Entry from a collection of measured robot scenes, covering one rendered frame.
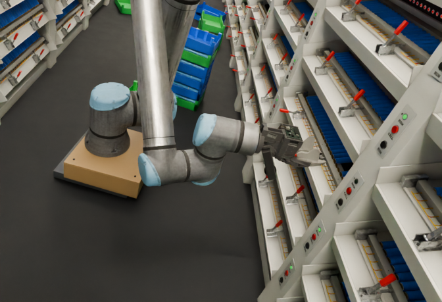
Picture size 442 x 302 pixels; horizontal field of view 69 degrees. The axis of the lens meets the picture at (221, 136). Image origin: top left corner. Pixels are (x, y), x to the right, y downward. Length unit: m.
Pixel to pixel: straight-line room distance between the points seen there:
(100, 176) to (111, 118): 0.24
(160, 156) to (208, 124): 0.15
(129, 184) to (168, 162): 0.53
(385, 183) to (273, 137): 0.29
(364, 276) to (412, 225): 0.19
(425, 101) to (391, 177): 0.18
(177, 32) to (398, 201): 0.80
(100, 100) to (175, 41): 0.38
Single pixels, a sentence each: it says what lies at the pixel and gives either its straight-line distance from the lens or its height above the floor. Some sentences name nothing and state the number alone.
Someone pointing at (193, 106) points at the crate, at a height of 0.03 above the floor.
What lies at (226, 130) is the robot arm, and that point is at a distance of 0.83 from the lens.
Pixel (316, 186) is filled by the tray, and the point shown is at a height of 0.54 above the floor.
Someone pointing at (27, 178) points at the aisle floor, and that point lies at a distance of 1.58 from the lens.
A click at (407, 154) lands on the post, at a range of 0.77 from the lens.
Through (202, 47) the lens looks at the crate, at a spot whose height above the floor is 0.43.
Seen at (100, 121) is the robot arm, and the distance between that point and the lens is 1.35.
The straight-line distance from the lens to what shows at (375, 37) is 1.05.
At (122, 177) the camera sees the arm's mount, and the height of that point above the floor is 0.15.
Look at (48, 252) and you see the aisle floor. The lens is 1.35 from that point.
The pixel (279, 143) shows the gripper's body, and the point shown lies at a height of 0.66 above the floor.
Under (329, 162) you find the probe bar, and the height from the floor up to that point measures 0.58.
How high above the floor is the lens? 1.13
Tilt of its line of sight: 35 degrees down
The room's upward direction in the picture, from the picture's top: 20 degrees clockwise
